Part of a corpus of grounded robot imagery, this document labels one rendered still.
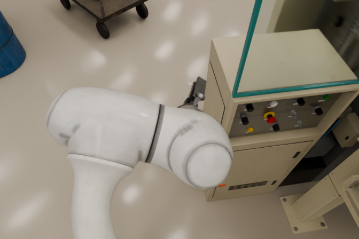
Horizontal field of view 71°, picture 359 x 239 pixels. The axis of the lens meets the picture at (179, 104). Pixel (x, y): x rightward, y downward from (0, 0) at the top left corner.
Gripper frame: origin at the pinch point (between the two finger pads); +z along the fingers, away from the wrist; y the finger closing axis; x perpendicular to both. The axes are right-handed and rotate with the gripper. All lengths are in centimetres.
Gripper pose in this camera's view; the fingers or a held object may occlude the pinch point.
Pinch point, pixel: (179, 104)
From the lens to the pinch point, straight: 75.4
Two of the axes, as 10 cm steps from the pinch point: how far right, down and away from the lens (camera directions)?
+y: 5.5, -8.2, -1.2
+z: -0.9, -2.1, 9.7
